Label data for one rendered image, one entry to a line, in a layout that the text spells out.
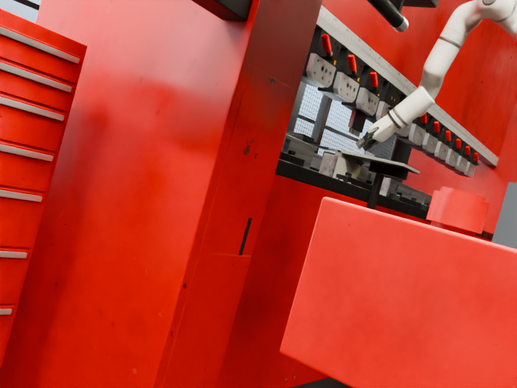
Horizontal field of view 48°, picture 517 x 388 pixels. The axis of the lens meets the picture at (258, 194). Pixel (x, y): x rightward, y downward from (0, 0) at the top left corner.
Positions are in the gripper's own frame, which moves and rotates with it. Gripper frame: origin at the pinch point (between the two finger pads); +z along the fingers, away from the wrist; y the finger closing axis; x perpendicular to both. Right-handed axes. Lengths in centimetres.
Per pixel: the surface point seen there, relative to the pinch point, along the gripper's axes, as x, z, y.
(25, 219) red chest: 19, 48, 129
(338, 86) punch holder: -11.1, -10.8, 29.4
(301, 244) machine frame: 34, 26, 43
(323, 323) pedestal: 88, -30, 175
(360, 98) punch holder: -12.1, -11.0, 9.7
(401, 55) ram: -28.6, -31.1, -15.6
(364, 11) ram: -30, -33, 26
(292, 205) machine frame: 26, 17, 55
